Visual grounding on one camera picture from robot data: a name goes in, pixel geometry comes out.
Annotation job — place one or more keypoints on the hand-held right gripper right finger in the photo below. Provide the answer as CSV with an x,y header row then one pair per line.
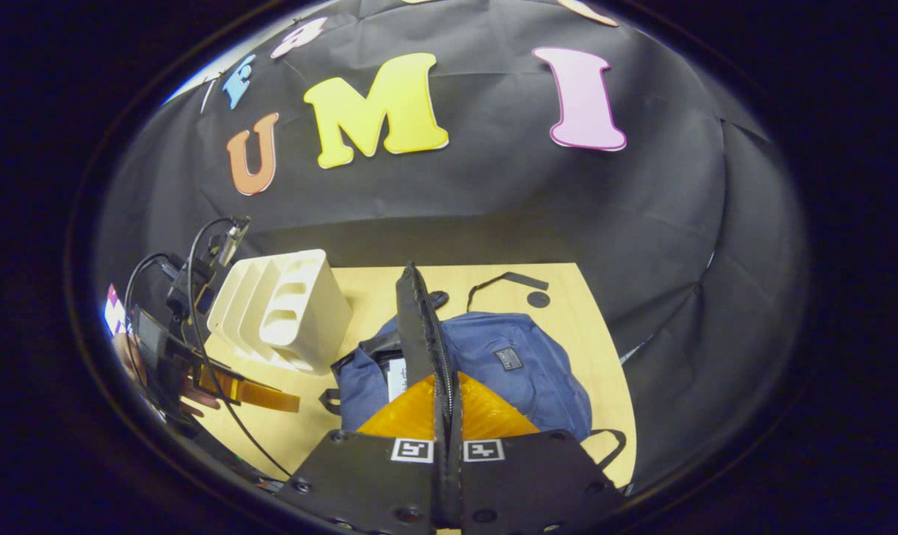
x,y
523,475

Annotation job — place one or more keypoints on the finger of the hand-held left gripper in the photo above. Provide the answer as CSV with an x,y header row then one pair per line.
x,y
259,392

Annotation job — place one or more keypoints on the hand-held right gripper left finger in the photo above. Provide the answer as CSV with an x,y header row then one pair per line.
x,y
367,475

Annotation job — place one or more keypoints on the white bookshelf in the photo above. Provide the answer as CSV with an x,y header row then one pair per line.
x,y
300,312

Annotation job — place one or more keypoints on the white text-cover book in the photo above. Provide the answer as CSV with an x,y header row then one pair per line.
x,y
396,383

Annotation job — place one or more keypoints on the blue schoolbag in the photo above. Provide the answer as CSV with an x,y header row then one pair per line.
x,y
523,364

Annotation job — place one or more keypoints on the white and blue background object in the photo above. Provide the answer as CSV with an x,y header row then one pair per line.
x,y
114,308

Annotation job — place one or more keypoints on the black round dot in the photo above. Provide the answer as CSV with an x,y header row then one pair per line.
x,y
538,299

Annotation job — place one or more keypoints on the thin white rod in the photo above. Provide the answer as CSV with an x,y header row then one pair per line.
x,y
208,95

